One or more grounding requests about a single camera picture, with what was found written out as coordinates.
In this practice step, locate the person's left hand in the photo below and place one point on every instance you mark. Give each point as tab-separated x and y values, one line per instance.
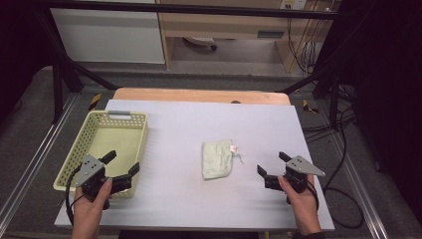
88	212

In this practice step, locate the white cabinet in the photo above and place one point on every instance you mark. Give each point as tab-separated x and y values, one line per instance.
109	36

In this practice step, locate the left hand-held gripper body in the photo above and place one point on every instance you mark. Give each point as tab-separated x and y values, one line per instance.
90	169

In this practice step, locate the white wall power outlet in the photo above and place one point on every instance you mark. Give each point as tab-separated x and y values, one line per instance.
293	4

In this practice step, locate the light wooden desk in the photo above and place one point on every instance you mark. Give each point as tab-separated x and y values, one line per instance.
219	25

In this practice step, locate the white foam board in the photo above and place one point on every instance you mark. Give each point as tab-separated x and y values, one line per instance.
179	199

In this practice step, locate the person's right hand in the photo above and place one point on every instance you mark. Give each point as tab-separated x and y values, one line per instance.
303	209

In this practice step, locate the pale yellow perforated plastic basket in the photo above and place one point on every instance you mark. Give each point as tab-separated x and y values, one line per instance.
112	139

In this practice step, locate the office chair wheel base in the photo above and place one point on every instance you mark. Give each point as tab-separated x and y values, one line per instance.
200	41

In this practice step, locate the black metal frame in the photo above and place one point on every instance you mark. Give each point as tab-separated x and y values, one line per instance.
199	9

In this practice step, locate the aluminium floor rail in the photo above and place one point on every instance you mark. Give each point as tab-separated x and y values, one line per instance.
36	156
360	186

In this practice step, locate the wooden table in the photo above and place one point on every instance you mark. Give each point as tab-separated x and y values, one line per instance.
199	95

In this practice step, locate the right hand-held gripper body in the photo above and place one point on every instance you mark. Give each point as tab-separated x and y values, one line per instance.
300	166

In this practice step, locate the yellow black tape marker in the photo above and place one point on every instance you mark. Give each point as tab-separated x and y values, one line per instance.
308	107
95	101

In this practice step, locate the pale green cloth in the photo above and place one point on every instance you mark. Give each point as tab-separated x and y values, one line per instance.
217	159

